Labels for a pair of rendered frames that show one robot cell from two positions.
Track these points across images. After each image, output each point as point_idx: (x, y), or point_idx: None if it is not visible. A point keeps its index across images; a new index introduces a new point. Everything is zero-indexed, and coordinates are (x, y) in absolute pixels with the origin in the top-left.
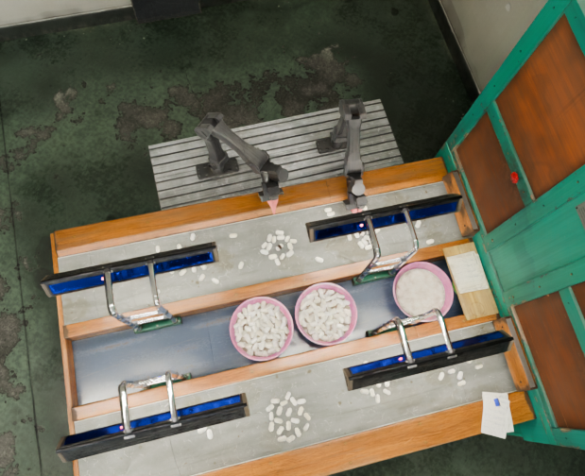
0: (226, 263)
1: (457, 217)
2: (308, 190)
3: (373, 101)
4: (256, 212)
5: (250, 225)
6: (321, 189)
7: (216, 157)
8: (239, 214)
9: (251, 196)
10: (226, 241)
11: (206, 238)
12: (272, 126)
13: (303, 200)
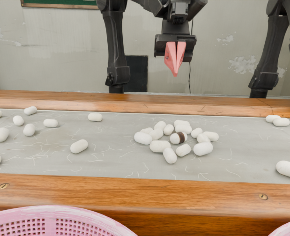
0: (51, 143)
1: None
2: (231, 100)
3: (285, 96)
4: (146, 105)
5: (132, 117)
6: (253, 101)
7: (115, 55)
8: (119, 102)
9: (145, 95)
10: (78, 123)
11: (50, 117)
12: (182, 94)
13: (226, 104)
